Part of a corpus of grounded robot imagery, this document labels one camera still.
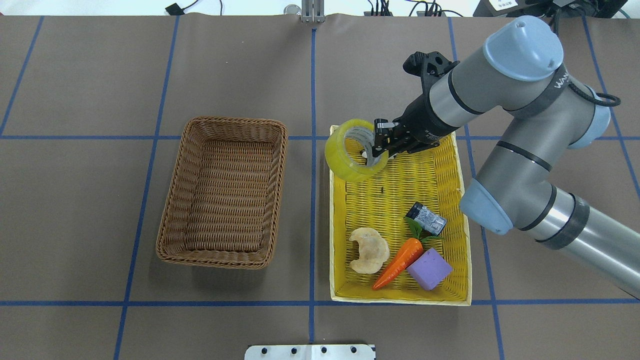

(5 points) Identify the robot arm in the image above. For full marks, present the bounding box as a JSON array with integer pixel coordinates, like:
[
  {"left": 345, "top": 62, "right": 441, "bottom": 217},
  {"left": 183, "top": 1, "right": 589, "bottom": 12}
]
[{"left": 365, "top": 15, "right": 640, "bottom": 298}]

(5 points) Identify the small black device on cable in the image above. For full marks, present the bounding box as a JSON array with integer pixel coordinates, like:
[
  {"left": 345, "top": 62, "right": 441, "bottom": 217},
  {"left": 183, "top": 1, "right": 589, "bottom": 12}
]
[{"left": 165, "top": 3, "right": 185, "bottom": 16}]

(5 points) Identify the purple foam block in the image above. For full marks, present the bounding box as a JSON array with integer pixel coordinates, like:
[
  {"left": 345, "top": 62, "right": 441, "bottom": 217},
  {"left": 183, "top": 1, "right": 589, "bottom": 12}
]
[{"left": 406, "top": 248, "right": 453, "bottom": 291}]

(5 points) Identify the yellow tape roll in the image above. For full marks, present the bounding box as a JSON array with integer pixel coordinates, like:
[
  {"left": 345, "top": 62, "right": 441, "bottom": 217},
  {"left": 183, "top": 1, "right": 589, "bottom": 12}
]
[{"left": 324, "top": 118, "right": 389, "bottom": 183}]

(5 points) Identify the yellow plastic basket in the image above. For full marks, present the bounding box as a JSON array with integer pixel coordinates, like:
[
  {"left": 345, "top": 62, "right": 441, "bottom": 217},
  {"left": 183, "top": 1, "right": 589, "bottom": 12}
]
[{"left": 327, "top": 133, "right": 473, "bottom": 306}]

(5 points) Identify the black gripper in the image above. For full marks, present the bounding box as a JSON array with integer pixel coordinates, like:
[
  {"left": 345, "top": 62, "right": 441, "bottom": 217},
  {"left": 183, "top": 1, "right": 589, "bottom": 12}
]
[{"left": 371, "top": 94, "right": 455, "bottom": 160}]

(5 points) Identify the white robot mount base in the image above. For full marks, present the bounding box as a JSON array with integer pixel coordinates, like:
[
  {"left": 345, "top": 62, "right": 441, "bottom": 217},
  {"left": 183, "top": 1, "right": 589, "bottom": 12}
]
[{"left": 244, "top": 344, "right": 377, "bottom": 360}]

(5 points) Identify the toy orange carrot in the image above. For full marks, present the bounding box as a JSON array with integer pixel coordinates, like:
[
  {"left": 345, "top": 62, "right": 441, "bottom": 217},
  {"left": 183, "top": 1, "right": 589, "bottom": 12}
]
[{"left": 371, "top": 237, "right": 425, "bottom": 291}]

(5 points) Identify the small black silver can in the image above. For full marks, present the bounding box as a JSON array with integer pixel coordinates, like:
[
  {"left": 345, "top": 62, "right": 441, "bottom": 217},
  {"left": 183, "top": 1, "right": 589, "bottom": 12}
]
[{"left": 406, "top": 202, "right": 448, "bottom": 236}]

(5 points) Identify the beige bitten cookie toy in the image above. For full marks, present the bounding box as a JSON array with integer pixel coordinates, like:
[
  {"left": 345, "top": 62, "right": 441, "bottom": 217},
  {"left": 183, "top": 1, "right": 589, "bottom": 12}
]
[{"left": 349, "top": 227, "right": 390, "bottom": 274}]

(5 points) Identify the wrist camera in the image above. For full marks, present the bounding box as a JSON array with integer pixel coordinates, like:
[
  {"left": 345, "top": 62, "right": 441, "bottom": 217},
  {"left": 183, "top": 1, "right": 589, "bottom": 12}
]
[{"left": 402, "top": 51, "right": 460, "bottom": 93}]

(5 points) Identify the aluminium frame post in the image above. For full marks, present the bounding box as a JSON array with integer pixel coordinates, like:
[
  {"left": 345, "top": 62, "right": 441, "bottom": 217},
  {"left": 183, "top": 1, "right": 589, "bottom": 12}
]
[{"left": 300, "top": 0, "right": 326, "bottom": 24}]

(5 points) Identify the brown wicker basket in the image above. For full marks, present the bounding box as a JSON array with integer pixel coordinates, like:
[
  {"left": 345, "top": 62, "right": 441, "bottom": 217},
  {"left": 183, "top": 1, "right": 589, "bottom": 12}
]
[{"left": 155, "top": 116, "right": 288, "bottom": 271}]

